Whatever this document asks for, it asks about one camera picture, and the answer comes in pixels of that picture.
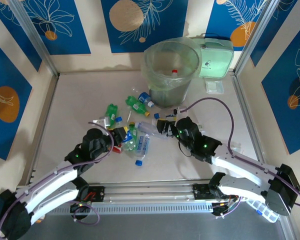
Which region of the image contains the clear bottle Pepsi label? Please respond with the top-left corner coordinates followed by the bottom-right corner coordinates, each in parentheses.
top-left (114, 116), bottom-right (137, 151)

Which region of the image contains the large clear plastic bottle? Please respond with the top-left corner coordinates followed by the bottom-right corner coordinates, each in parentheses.
top-left (134, 121), bottom-right (170, 141)

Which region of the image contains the green bottle yellow cap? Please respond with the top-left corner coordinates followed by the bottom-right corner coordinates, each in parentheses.
top-left (124, 121), bottom-right (139, 152)

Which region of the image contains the clear water bottle blue label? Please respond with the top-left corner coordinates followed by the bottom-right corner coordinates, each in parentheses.
top-left (134, 133), bottom-right (151, 167)

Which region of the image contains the green plastic bottle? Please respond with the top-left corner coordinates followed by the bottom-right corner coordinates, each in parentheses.
top-left (104, 103), bottom-right (119, 126)

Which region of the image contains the green bottle with barcode label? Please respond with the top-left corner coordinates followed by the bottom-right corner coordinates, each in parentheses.
top-left (125, 96), bottom-right (151, 117)

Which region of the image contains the blue label white cap bottle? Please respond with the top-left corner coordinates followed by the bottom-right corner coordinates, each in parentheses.
top-left (138, 92), bottom-right (155, 108)

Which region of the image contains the grey waste bin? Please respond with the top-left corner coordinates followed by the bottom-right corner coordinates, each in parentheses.
top-left (148, 39), bottom-right (201, 110)

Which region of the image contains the green lined trash bin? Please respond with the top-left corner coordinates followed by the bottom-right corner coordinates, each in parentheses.
top-left (140, 36), bottom-right (204, 91)

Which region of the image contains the small clear plastic packet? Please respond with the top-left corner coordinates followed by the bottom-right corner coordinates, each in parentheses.
top-left (205, 80), bottom-right (225, 95)

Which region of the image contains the mint green medicine pouch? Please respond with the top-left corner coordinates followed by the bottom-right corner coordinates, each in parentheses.
top-left (189, 37), bottom-right (235, 78)

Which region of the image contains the clear plastic organiser box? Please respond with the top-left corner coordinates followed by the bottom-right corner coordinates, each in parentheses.
top-left (244, 197), bottom-right (282, 223)

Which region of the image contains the aluminium table side rail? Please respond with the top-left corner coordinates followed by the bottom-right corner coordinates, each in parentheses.
top-left (27, 73), bottom-right (60, 186)
top-left (231, 72), bottom-right (271, 181)

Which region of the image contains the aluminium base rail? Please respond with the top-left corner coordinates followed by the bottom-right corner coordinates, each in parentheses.
top-left (13, 179), bottom-right (287, 204)

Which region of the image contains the grey slotted cable duct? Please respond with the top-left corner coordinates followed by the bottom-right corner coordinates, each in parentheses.
top-left (43, 201), bottom-right (215, 216)

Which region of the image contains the aluminium frame post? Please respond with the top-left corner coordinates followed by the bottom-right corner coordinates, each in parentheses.
top-left (8, 0), bottom-right (60, 77)
top-left (234, 0), bottom-right (282, 76)

